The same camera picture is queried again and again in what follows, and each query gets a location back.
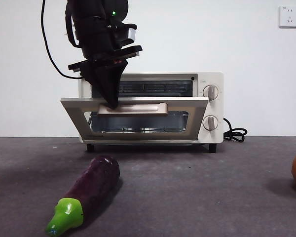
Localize oven door with beige handle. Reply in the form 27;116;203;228
60;96;210;144

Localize beige oven knob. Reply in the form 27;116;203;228
202;84;219;101
202;115;219;131

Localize white toaster oven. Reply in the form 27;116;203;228
78;71;224;154

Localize purple toy eggplant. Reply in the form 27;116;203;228
46;155;121;236

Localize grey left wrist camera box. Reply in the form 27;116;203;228
114;23;138;47

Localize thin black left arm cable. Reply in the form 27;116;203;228
40;0;84;80

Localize black oven power cable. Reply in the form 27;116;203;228
223;118;249;144

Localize white wall socket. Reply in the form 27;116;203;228
279;6;296;29

